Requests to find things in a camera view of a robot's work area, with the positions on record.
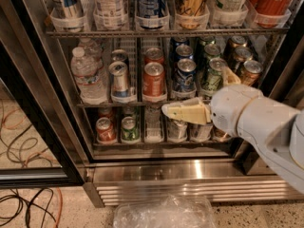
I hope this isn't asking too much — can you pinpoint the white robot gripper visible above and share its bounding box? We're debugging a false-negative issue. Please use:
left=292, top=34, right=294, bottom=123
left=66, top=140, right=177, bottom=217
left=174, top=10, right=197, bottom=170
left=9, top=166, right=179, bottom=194
left=161, top=66, right=263, bottom=137

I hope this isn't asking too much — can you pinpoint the green can shelf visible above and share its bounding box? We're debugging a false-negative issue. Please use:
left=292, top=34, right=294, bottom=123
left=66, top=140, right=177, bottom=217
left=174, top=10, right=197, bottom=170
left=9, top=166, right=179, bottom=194
left=200, top=58, right=227, bottom=95
left=199, top=44, right=221, bottom=67
left=197, top=35, right=216, bottom=52
left=121, top=116, right=140, bottom=142

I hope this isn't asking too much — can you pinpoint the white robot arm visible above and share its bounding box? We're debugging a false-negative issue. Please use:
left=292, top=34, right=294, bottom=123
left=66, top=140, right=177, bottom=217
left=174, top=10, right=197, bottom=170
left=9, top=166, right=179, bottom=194
left=161, top=66, right=304, bottom=193

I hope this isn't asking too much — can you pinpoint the blue can front middle shelf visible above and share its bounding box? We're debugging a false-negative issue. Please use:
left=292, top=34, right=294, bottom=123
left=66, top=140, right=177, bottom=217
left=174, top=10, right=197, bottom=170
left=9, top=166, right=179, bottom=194
left=173, top=59, right=197, bottom=92

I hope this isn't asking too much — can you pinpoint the brown can bottom shelf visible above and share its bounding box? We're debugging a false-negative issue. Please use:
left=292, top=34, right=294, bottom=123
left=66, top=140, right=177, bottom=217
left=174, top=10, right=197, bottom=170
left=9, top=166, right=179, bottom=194
left=213, top=127, right=231, bottom=143

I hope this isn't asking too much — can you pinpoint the gold can front middle shelf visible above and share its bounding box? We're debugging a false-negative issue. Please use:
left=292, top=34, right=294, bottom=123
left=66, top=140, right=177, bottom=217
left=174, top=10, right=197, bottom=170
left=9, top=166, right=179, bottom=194
left=237, top=60, right=263, bottom=86

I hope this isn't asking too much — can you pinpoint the gold can shelf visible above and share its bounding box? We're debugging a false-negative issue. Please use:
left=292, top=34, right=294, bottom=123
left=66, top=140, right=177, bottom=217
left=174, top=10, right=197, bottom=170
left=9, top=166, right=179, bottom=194
left=228, top=46, right=253, bottom=72
left=237, top=60, right=263, bottom=86
left=223, top=35, right=248, bottom=59

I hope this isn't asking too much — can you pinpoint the silver can bottom shelf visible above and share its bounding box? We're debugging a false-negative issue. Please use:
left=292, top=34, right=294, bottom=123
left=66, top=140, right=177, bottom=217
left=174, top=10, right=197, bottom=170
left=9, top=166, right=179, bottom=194
left=167, top=120, right=187, bottom=142

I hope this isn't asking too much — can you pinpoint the silver can shelf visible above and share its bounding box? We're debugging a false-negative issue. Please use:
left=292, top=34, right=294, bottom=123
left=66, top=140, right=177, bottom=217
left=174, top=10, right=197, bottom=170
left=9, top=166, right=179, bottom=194
left=167, top=120, right=187, bottom=142
left=111, top=49, right=128, bottom=65

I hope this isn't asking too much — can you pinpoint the orange can front middle shelf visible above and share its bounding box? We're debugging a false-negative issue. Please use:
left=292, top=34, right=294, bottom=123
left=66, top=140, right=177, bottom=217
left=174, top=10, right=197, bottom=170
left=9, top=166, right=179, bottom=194
left=143, top=62, right=165, bottom=97

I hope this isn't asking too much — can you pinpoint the orange can shelf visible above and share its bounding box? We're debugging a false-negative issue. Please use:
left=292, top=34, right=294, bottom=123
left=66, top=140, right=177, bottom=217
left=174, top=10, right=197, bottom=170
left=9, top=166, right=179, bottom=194
left=144, top=47, right=164, bottom=65
left=143, top=62, right=165, bottom=97

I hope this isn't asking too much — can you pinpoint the gold can rear middle shelf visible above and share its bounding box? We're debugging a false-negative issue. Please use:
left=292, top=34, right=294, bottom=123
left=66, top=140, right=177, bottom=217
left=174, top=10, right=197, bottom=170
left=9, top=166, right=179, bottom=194
left=223, top=35, right=248, bottom=59

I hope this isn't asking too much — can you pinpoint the blue can rear middle shelf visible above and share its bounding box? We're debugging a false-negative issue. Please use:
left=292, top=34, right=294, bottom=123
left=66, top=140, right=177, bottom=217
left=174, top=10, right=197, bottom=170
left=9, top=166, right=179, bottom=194
left=170, top=37, right=190, bottom=52

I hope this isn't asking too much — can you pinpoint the orange can rear middle shelf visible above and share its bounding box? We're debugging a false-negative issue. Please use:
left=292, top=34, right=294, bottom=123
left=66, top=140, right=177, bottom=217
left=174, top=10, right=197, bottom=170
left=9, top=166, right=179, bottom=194
left=144, top=47, right=164, bottom=65

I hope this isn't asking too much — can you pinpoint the right glass fridge door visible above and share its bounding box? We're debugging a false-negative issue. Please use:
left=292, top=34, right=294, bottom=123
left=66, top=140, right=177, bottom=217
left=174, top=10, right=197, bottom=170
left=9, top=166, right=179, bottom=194
left=243, top=38, right=304, bottom=175

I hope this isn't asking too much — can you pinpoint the glass fridge door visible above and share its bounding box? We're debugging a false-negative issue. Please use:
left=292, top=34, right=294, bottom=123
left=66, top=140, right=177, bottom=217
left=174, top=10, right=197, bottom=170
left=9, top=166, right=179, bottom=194
left=0, top=40, right=84, bottom=189
left=243, top=38, right=304, bottom=175

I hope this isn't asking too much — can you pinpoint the yellow can top shelf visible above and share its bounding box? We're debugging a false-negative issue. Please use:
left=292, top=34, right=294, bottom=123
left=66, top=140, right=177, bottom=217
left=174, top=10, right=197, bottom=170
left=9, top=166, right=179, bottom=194
left=174, top=0, right=207, bottom=29

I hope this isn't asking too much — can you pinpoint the green can bottom shelf front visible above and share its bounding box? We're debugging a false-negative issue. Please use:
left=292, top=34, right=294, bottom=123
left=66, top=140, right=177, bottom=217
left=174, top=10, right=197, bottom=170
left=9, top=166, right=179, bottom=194
left=121, top=116, right=140, bottom=142

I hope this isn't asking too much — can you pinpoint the white label bottle top shelf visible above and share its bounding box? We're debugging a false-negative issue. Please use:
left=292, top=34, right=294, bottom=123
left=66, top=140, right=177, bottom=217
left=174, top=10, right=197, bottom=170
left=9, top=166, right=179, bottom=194
left=212, top=0, right=248, bottom=25

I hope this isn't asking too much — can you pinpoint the silver blue can front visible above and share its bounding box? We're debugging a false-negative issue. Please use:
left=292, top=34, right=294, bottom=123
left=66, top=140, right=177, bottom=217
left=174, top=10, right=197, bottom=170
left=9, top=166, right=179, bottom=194
left=109, top=61, right=130, bottom=98

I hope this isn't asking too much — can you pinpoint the silver can rear middle shelf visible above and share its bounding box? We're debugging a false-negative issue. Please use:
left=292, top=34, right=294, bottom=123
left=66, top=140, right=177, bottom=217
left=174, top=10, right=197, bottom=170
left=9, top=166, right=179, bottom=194
left=111, top=49, right=128, bottom=65

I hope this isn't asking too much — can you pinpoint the blue white can top shelf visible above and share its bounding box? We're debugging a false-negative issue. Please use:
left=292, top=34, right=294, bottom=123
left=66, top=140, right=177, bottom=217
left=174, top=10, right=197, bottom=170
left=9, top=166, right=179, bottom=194
left=137, top=0, right=166, bottom=29

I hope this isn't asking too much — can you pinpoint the red cola bottle top shelf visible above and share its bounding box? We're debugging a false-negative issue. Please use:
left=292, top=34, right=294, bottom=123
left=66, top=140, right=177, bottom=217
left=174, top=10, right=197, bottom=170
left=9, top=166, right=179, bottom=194
left=248, top=0, right=292, bottom=28

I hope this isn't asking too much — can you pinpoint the red can bottom shelf front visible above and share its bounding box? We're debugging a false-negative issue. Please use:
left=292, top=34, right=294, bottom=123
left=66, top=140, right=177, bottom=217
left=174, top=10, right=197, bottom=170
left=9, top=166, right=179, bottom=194
left=95, top=117, right=116, bottom=142

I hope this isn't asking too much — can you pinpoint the stainless steel fridge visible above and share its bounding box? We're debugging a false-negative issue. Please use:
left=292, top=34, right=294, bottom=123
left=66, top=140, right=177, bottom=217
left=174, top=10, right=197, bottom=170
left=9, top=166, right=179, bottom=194
left=0, top=0, right=303, bottom=207

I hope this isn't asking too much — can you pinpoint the white label can top shelf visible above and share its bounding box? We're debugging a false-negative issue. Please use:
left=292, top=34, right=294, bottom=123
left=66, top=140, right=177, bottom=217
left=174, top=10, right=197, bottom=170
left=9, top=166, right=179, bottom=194
left=95, top=0, right=128, bottom=30

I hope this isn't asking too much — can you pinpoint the blue striped can top left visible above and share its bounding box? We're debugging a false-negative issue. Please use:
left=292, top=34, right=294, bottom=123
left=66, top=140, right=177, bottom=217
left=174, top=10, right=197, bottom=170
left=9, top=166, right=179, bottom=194
left=52, top=0, right=84, bottom=32

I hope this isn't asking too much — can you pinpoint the left glass fridge door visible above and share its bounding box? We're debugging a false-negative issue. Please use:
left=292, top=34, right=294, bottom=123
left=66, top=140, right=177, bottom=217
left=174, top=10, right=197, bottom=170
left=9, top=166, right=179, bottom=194
left=0, top=40, right=84, bottom=189

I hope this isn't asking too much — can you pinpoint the juice bottle white cap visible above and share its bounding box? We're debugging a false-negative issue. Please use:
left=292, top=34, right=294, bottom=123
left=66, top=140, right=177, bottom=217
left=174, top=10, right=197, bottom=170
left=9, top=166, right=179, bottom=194
left=190, top=123, right=213, bottom=142

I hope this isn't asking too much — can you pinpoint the clear plastic container on floor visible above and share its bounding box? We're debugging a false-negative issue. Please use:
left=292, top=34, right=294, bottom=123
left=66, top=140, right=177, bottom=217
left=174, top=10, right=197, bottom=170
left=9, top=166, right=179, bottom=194
left=113, top=195, right=217, bottom=228

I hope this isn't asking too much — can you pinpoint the front clear water bottle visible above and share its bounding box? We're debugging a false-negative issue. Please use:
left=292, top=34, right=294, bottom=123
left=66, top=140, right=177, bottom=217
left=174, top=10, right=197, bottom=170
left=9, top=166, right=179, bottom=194
left=70, top=47, right=107, bottom=105

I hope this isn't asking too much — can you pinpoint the clear water bottle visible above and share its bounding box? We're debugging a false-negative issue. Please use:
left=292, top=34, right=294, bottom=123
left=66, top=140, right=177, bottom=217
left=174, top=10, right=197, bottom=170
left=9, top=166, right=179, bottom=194
left=79, top=38, right=104, bottom=69
left=70, top=47, right=107, bottom=105

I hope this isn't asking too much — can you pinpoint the rear clear water bottle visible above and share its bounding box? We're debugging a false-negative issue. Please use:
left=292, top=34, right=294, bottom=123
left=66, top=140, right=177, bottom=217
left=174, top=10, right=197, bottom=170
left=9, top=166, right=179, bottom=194
left=79, top=38, right=104, bottom=69

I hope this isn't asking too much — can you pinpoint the orange cable on floor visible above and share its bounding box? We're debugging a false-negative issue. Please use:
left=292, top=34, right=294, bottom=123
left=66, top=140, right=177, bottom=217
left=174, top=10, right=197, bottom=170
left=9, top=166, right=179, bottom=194
left=0, top=99, right=64, bottom=228

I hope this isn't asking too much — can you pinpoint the black cable on floor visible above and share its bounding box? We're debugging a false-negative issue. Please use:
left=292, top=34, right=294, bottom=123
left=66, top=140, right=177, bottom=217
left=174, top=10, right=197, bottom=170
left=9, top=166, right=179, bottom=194
left=0, top=123, right=58, bottom=228

